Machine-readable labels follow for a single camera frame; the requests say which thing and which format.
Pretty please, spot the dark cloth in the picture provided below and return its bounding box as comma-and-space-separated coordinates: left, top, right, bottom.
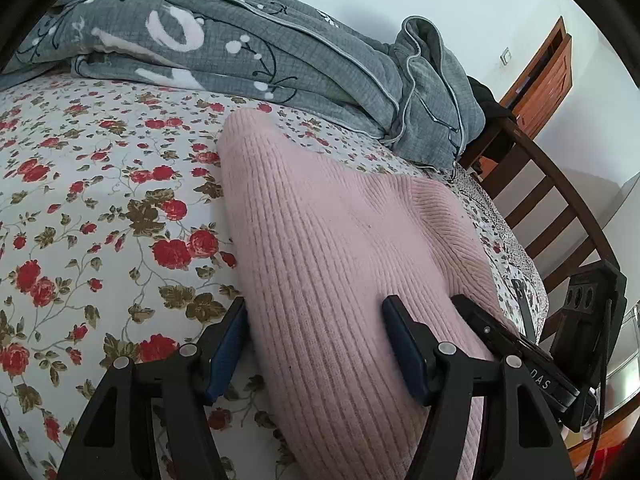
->
466, 76, 519, 127

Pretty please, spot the grey printed quilt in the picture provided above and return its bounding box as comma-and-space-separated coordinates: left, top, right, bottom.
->
2, 0, 487, 168

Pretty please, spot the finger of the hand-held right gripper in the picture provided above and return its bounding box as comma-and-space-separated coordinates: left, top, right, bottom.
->
511, 279, 535, 335
450, 294, 582, 412

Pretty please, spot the wooden bed footboard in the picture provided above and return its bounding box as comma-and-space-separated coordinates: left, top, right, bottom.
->
457, 115, 620, 306

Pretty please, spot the pink knitted sweater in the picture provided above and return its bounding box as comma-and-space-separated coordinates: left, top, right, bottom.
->
217, 109, 521, 480

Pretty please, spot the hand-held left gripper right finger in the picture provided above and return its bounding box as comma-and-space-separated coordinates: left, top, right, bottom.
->
381, 294, 576, 480

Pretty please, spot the floral bed sheet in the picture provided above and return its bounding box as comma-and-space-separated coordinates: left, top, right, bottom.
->
0, 72, 548, 480

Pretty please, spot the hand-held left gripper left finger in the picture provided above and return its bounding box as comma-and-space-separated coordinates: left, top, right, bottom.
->
57, 296, 251, 480

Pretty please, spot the wooden door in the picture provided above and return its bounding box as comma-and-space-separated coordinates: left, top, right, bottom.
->
500, 16, 574, 140

